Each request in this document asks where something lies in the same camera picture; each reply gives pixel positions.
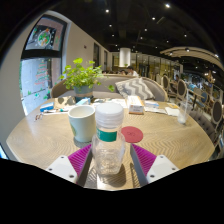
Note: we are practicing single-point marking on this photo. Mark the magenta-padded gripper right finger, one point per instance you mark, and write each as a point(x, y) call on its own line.
point(161, 166)

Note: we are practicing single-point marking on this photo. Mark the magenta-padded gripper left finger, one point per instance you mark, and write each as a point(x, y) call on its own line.
point(61, 166)

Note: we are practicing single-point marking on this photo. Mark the clear bottle with white cap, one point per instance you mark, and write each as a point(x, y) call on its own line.
point(108, 150)

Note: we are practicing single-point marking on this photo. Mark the flat round red coaster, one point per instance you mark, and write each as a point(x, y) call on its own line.
point(133, 135)

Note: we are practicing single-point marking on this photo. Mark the white and green mug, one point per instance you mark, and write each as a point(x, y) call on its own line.
point(82, 125)

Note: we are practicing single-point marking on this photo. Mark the pill blister pack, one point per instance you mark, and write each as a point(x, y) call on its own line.
point(38, 117)

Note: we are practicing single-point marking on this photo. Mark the white teal pen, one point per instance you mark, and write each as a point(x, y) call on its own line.
point(55, 111)

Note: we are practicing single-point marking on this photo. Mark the white napkin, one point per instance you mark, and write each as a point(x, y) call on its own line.
point(172, 111)

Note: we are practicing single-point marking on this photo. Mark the clear plastic cup with straw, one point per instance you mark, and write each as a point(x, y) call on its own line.
point(183, 113)

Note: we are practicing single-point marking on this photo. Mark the flat blue box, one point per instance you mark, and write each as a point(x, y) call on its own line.
point(46, 107)

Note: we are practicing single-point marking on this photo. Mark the small yellow card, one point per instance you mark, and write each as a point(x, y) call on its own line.
point(173, 105)

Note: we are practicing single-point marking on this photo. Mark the group of dining chairs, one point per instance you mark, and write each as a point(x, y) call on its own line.
point(200, 116)

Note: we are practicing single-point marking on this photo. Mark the blue white card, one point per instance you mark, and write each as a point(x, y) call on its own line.
point(151, 103)

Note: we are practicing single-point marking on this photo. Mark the brown patterned pouch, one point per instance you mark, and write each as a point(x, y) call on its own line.
point(65, 102)

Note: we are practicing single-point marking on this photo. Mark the white orange box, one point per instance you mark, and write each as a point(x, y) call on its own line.
point(135, 105)

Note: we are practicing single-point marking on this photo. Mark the small teal white box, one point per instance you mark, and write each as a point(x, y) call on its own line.
point(83, 101)

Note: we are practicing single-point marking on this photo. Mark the grey white chevron cushion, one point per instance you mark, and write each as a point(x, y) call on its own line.
point(135, 88)

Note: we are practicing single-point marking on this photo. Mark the green potted plant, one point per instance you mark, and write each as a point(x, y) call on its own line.
point(81, 76)

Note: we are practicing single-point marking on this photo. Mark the grey curved sofa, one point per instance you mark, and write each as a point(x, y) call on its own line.
point(110, 83)

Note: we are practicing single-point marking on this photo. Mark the person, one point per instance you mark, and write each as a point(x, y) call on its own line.
point(132, 71)

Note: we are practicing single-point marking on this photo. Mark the colourful window poster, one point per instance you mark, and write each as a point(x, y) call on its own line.
point(45, 36)

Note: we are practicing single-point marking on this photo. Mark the group of ceiling lights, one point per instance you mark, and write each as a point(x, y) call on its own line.
point(167, 5)

